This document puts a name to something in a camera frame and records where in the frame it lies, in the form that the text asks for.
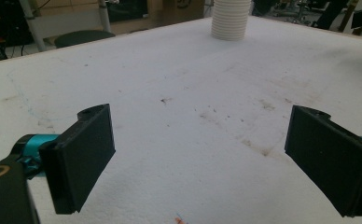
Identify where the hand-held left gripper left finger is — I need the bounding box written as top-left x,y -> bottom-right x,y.
9,103 -> 117,216

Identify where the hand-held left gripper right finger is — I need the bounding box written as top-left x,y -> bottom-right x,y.
284,105 -> 362,218

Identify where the stack of white paper cups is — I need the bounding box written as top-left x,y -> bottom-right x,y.
210,0 -> 252,42

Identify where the white metal stand pole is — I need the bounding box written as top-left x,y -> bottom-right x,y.
19,0 -> 48,52
98,0 -> 112,33

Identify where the brown cardboard box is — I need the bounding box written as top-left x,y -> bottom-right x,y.
146,0 -> 205,26

